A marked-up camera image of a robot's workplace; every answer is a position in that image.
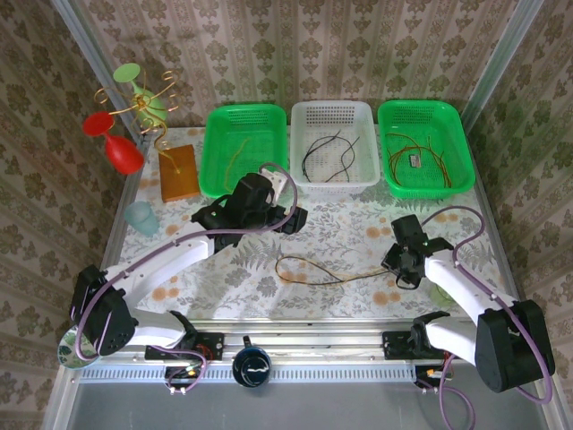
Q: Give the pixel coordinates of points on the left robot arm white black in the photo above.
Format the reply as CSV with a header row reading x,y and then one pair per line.
x,y
170,255

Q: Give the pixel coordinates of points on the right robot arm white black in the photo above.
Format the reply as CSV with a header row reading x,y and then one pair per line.
x,y
452,277

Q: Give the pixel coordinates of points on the translucent green cup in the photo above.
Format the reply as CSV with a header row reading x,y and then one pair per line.
x,y
441,298

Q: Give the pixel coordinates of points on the green plastic basket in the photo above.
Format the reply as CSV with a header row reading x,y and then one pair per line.
x,y
412,121
250,121

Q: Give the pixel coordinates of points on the floral tablecloth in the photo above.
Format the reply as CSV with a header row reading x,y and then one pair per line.
x,y
313,309

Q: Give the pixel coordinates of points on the small black electronics board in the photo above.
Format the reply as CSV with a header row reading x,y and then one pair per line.
x,y
183,372
430,374

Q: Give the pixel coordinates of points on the white plastic basket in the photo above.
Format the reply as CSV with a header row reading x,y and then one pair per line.
x,y
313,116

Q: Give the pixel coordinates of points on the frosted blue cup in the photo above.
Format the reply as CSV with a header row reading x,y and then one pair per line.
x,y
143,219

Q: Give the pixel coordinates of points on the red wine glass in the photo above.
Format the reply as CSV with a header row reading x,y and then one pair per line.
x,y
123,154

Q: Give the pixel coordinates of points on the dark blue mug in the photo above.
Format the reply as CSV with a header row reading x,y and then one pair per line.
x,y
250,367

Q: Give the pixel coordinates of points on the green wine glass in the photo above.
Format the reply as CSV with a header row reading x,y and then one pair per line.
x,y
126,73

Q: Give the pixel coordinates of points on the leaf patterned plate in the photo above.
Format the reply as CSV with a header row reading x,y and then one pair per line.
x,y
67,349

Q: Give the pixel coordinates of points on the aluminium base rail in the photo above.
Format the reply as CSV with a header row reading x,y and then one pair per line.
x,y
313,347

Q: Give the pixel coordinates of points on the aluminium frame post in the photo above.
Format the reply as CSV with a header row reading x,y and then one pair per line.
x,y
510,45
88,45

